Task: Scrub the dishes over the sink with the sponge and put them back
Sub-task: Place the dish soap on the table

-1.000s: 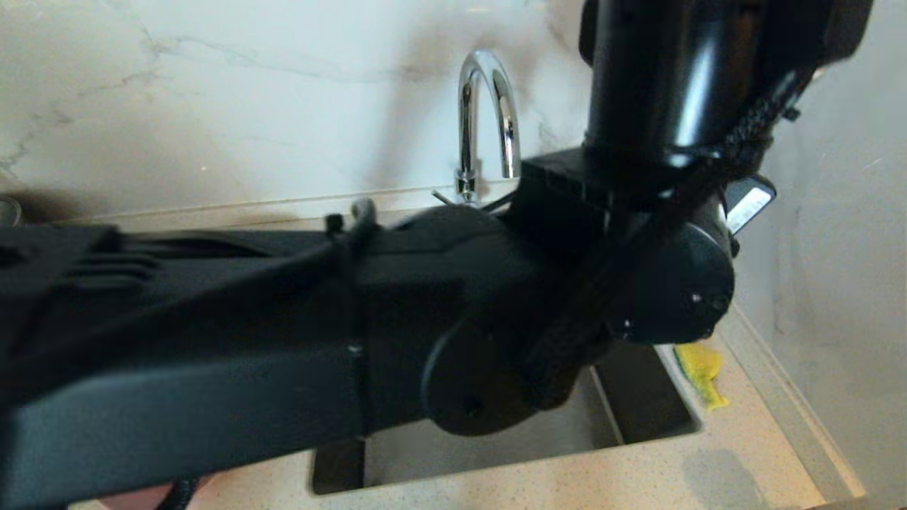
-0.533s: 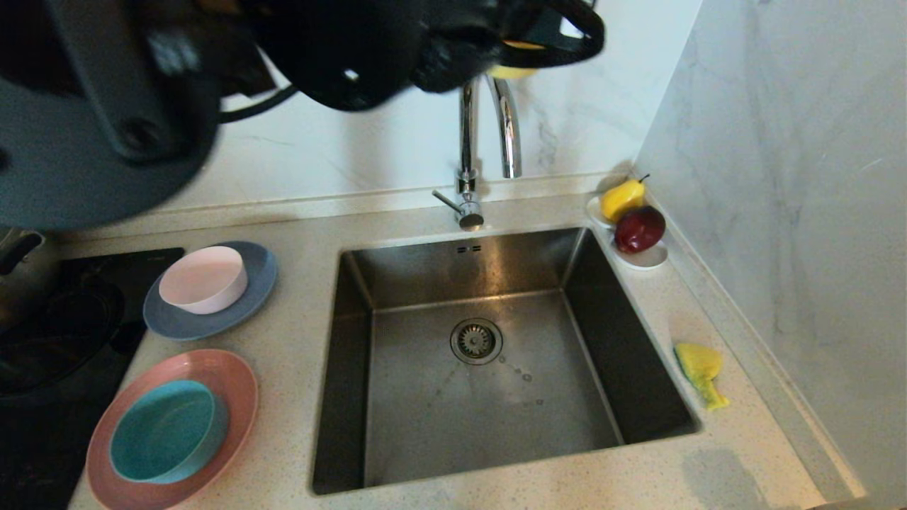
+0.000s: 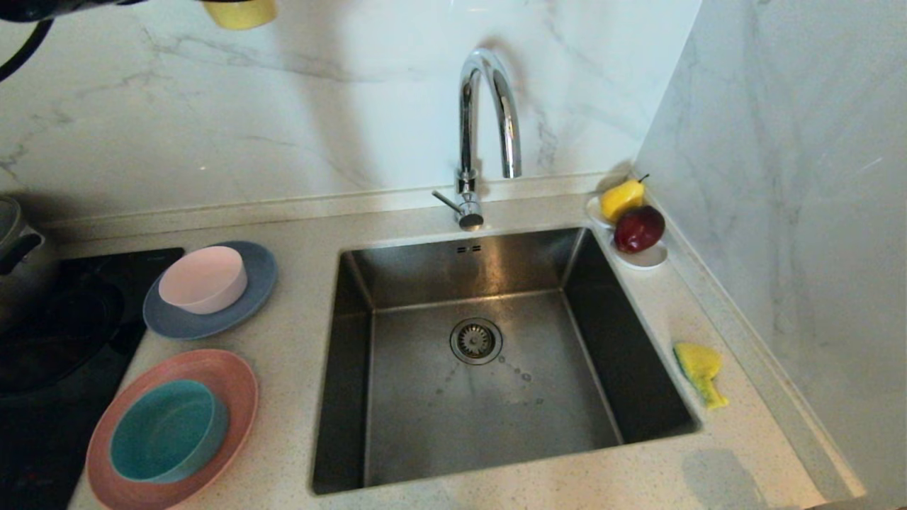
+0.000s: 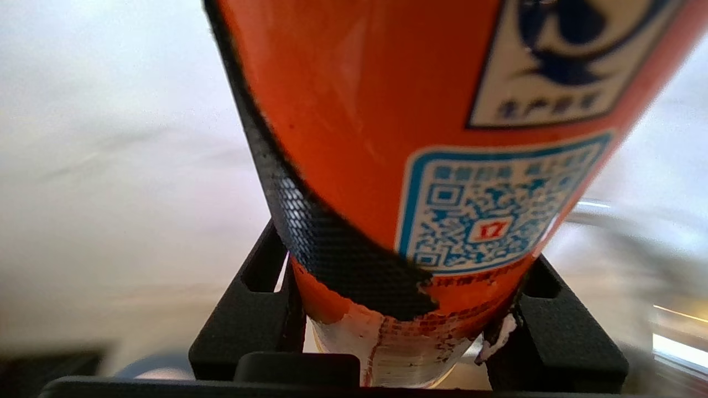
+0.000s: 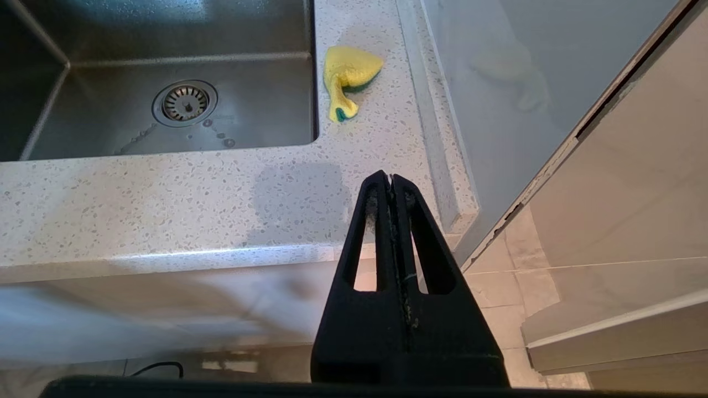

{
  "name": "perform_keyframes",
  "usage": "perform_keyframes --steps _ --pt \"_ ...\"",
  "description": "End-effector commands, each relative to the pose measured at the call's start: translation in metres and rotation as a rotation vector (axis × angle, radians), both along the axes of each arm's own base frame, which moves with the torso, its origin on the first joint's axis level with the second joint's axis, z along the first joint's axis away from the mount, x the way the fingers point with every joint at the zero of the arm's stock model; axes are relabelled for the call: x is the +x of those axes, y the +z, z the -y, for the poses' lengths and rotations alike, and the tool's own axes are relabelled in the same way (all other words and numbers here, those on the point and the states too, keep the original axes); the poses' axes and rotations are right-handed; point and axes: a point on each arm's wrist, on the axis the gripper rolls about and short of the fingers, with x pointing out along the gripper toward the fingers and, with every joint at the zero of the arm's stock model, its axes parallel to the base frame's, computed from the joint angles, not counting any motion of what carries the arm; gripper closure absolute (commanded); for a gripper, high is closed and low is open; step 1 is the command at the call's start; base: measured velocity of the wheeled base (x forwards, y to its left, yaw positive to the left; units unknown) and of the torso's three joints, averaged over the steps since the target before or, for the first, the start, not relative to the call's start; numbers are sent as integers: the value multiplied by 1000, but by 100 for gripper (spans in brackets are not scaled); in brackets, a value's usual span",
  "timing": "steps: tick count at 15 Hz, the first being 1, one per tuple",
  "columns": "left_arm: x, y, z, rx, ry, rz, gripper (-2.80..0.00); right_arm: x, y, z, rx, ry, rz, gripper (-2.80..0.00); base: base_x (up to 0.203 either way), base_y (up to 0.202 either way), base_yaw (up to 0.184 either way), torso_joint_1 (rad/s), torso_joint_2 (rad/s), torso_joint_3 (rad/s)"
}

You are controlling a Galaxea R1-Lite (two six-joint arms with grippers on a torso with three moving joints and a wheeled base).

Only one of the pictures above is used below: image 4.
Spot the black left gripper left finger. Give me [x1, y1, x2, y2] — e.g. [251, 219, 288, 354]
[189, 220, 306, 382]

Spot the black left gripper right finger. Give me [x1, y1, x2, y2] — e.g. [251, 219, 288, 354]
[484, 255, 629, 393]

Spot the chrome gooseneck faucet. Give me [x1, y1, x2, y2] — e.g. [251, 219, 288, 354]
[564, 198, 615, 223]

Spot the orange dish soap bottle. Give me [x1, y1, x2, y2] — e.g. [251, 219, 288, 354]
[204, 0, 708, 387]

